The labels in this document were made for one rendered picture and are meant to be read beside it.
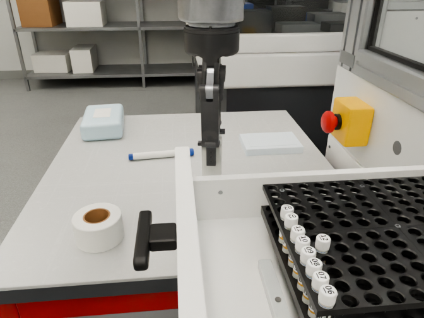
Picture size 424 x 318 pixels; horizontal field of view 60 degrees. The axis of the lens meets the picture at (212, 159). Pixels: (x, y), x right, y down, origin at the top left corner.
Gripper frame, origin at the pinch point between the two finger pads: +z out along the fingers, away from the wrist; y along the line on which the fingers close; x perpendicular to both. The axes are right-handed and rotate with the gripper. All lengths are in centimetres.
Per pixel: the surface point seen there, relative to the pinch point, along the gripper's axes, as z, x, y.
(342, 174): -4.1, -16.8, -11.4
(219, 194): -2.3, -1.7, -13.8
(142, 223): -6.1, 4.8, -25.1
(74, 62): 58, 163, 327
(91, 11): 8, 137, 327
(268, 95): 8, -14, 60
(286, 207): -6.1, -8.5, -21.9
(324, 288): -6.1, -10.0, -31.9
